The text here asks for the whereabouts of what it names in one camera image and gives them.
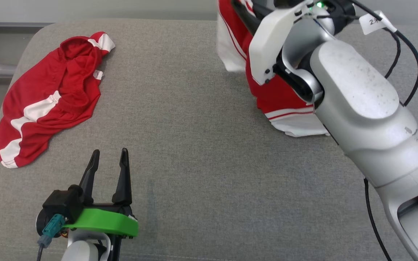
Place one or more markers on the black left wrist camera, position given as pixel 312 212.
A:
pixel 62 203

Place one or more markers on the grey fabric sofa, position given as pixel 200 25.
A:
pixel 194 145

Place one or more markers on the red and white shirt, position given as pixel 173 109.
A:
pixel 285 105

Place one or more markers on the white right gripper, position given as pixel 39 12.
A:
pixel 267 40

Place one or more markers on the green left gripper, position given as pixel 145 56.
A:
pixel 103 221

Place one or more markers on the red shorts with white stripes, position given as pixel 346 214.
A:
pixel 49 98

